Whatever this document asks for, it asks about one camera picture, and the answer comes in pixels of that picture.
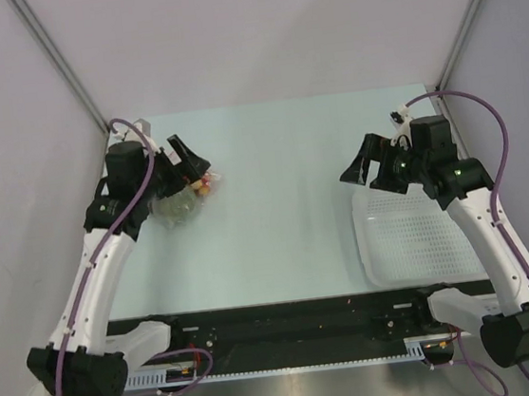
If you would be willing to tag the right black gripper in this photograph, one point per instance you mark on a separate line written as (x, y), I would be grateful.
(357, 172)

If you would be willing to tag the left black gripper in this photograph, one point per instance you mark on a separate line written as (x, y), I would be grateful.
(180, 173)

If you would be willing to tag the clear zip top bag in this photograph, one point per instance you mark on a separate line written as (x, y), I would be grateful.
(202, 200)

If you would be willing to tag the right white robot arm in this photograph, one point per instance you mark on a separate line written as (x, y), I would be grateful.
(425, 154)

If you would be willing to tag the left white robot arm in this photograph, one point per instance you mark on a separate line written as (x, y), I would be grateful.
(77, 361)

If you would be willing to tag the fake green melon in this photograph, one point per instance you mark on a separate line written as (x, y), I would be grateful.
(176, 209)

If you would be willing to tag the white perforated plastic basket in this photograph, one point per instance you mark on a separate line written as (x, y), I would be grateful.
(408, 241)

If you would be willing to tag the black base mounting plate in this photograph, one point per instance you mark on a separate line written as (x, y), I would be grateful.
(305, 333)

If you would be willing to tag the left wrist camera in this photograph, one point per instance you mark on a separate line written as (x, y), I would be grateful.
(144, 126)

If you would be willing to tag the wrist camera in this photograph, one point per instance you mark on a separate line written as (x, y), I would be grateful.
(400, 115)
(144, 126)

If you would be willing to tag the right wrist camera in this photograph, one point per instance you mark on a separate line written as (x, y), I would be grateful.
(400, 115)

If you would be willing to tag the left aluminium frame post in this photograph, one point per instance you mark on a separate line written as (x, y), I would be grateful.
(43, 39)

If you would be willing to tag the aluminium frame post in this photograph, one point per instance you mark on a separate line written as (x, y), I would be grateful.
(43, 39)
(471, 12)

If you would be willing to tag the right aluminium frame post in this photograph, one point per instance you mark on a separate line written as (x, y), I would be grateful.
(471, 12)

